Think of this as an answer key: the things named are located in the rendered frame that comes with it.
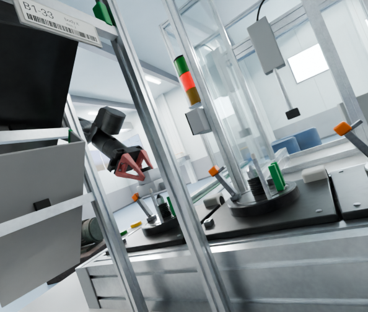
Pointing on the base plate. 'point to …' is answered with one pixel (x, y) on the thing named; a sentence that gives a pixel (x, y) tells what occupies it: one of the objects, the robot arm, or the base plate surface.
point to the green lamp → (181, 66)
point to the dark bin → (18, 75)
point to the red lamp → (187, 81)
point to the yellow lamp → (192, 96)
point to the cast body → (150, 182)
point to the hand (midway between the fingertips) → (147, 175)
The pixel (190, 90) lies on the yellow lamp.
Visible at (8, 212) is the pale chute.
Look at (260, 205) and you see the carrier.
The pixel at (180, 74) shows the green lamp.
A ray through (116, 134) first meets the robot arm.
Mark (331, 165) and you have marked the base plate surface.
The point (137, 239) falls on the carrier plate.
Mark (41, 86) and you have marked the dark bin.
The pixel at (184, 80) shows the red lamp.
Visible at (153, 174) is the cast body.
